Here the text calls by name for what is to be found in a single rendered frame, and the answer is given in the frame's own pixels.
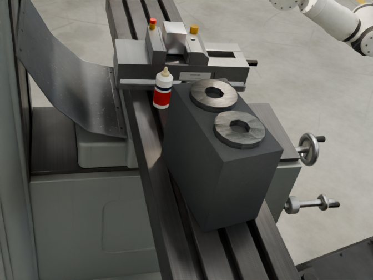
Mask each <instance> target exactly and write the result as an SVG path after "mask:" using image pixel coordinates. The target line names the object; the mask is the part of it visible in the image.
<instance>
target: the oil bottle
mask: <svg viewBox="0 0 373 280"><path fill-rule="evenodd" d="M172 83H173V76H172V75H171V74H169V72H168V68H167V67H165V68H164V70H163V71H161V72H160V73H158V74H157V76H156V81H155V89H154V97H153V105H154V106H155V107H156V108H159V109H165V108H167V107H168V106H169V100H170V94H171V89H172Z"/></svg>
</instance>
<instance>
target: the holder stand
mask: <svg viewBox="0 0 373 280"><path fill-rule="evenodd" d="M283 151H284V149H283V147H282V146H281V145H280V144H279V142H278V141H277V140H276V139H275V138H274V136H273V135H272V134H271V133H270V132H269V130H268V129H267V128H266V127H265V126H264V124H263V123H262V122H261V120H260V119H259V118H258V117H257V116H256V114H255V113H254V112H253V111H252V110H251V108H250V107H249V106H248V105H247V104H246V102H245V101H244V100H243V99H242V98H241V96H240V95H239V94H238V92H237V91H236V90H235V89H234V87H233V86H232V85H231V84H230V83H229V81H228V80H227V79H226V78H221V79H202V80H199V81H196V82H188V83H179V84H173V85H172V89H171V94H170V100H169V107H168V114H167V121H166V125H165V132H164V138H163V145H162V152H161V155H162V157H163V160H164V162H165V163H166V165H167V167H168V169H169V170H170V172H171V174H172V176H173V178H174V180H175V182H176V183H177V185H178V187H179V189H180V191H181V193H182V195H183V196H184V198H185V200H186V202H187V204H188V206H189V208H190V209H191V211H192V213H193V215H194V217H195V219H196V221H197V222H198V224H199V226H200V228H201V230H202V231H203V232H204V233H205V232H209V231H212V230H215V229H219V228H223V227H227V226H231V225H234V224H238V223H241V222H245V221H249V220H252V219H256V218H257V216H258V214H259V211H260V209H261V206H262V203H263V201H264V198H265V196H266V193H267V191H268V189H269V186H270V183H271V181H272V178H273V176H274V173H275V171H276V168H277V166H278V164H279V161H280V158H281V156H282V153H283Z"/></svg>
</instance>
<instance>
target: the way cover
mask: <svg viewBox="0 0 373 280"><path fill-rule="evenodd" d="M61 47H62V48H61ZM15 55H16V56H17V58H18V59H19V61H20V62H21V63H22V65H23V66H24V68H25V69H26V70H27V72H28V73H29V74H30V76H31V77H32V78H33V80H34V81H35V83H36V84H37V86H38V87H39V88H40V90H41V91H42V92H43V94H44V95H45V96H46V98H47V100H49V102H50V103H51V105H52V106H53V107H55V108H56V109H57V110H59V111H60V112H62V113H63V114H64V115H66V116H67V117H68V118H70V119H71V120H73V121H74V122H75V123H77V124H78V125H80V126H81V127H82V128H84V129H85V130H87V131H89V132H92V133H97V134H103V135H108V136H114V137H120V138H126V139H127V138H128V137H127V132H126V128H125V123H124V118H123V112H122V107H121V103H120V98H119V92H118V89H117V88H116V85H115V76H114V67H110V66H105V65H102V64H97V63H93V62H88V61H85V60H82V59H80V58H79V57H78V56H77V55H76V54H74V53H73V52H72V51H71V50H70V49H69V48H67V47H66V46H65V45H64V44H63V43H62V42H60V41H59V40H58V39H56V37H55V36H54V35H52V34H51V32H50V30H49V29H48V27H47V26H46V24H45V22H44V21H43V20H42V18H41V16H40V15H39V13H38V11H37V10H36V8H35V6H34V5H33V3H32V2H31V0H20V6H19V19H18V31H17V50H16V54H15ZM52 65H53V66H52ZM72 65H73V66H72ZM76 68H77V69H76ZM40 73H41V74H40ZM73 82H74V83H73ZM85 95H86V96H85ZM96 103H97V104H96ZM71 105H72V106H71ZM89 107H90V108H89ZM80 114H81V115H80ZM101 126H102V127H101ZM110 130H111V131H110Z"/></svg>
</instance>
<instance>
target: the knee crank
mask: <svg viewBox="0 0 373 280"><path fill-rule="evenodd" d="M306 207H318V208H319V209H320V210H322V211H326V210H327V209H328V208H339V207H340V203H339V202H338V201H335V200H334V198H328V197H327V196H326V195H325V194H320V195H319V196H318V198H317V199H313V200H305V201H299V200H298V198H297V197H296V196H289V197H288V200H287V201H286V203H285V206H284V208H283V209H284V210H285V212H286V213H287V214H297V213H298V212H299V209H300V208H306Z"/></svg>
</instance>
